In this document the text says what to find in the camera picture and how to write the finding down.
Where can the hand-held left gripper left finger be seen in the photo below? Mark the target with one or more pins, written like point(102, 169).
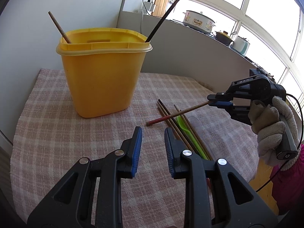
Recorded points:
point(137, 147)

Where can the person's right hand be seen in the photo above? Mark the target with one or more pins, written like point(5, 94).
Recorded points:
point(267, 133)

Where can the white power adapter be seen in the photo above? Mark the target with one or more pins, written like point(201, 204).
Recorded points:
point(148, 6)

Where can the black pot with yellow lid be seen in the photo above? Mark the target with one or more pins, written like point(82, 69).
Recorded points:
point(223, 38)

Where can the yellow plastic container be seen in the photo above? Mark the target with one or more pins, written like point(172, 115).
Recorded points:
point(102, 80)

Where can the brown wooden chopstick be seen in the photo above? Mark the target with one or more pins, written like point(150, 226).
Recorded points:
point(58, 26)
point(187, 123)
point(163, 112)

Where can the pink plaid cloth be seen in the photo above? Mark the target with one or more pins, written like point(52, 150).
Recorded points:
point(59, 135)

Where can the red-tipped brown chopstick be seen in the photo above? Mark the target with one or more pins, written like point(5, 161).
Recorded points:
point(180, 112)

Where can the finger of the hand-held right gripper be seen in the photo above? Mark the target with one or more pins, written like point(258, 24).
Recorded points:
point(228, 92)
point(224, 104)

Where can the green plastic spoon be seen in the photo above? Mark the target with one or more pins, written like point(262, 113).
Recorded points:
point(184, 125)

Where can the white and teal kettle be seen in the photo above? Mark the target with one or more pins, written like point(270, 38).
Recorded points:
point(241, 46)

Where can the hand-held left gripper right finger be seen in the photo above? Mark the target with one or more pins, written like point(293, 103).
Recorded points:
point(169, 147)

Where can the white window frame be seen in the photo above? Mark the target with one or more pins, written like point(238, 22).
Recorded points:
point(239, 20)

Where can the white floral slow cooker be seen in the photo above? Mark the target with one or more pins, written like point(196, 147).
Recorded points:
point(198, 21)

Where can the person's right forearm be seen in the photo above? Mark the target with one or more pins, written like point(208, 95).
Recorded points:
point(292, 185)

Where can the clear plastic spoon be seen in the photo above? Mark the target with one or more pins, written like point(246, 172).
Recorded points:
point(197, 125)

